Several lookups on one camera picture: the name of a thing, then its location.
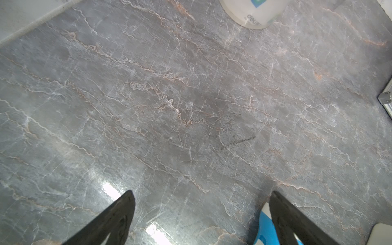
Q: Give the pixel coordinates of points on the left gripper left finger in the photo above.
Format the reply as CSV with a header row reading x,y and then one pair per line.
x,y
111,226

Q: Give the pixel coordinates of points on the clear tape roll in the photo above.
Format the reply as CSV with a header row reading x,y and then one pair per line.
x,y
254,14

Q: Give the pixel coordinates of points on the blue flashlight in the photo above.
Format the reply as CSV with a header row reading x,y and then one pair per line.
x,y
266,234

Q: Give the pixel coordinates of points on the white plastic tray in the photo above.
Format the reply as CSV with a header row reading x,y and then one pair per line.
x,y
381,234

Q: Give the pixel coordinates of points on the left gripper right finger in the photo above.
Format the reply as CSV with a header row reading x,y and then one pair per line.
x,y
291,224

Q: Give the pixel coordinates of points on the silver aluminium case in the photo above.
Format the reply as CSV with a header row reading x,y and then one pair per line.
x,y
385,98

